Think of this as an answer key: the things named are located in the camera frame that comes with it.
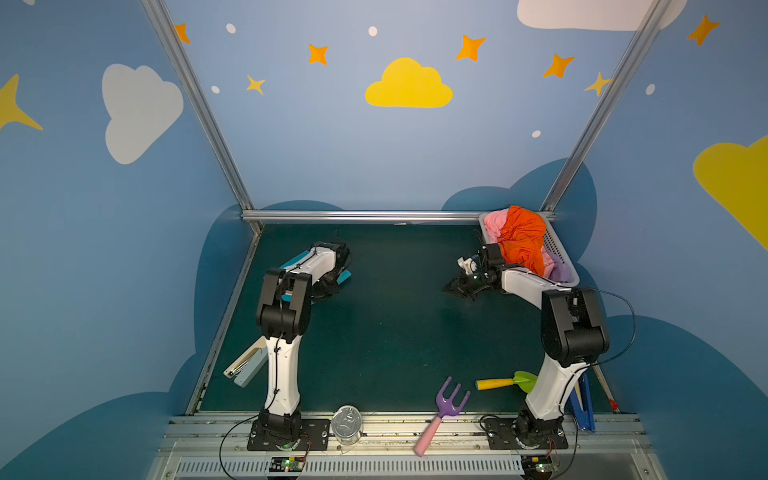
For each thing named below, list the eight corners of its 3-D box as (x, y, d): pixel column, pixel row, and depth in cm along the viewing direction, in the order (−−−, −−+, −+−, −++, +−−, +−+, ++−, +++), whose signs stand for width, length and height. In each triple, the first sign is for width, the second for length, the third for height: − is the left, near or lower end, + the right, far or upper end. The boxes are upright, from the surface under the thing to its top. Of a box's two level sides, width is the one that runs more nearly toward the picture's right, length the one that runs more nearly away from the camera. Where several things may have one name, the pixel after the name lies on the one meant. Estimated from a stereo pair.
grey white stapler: (228, 380, 85) (222, 374, 82) (262, 339, 93) (258, 333, 90) (244, 390, 83) (238, 385, 80) (277, 348, 91) (273, 342, 88)
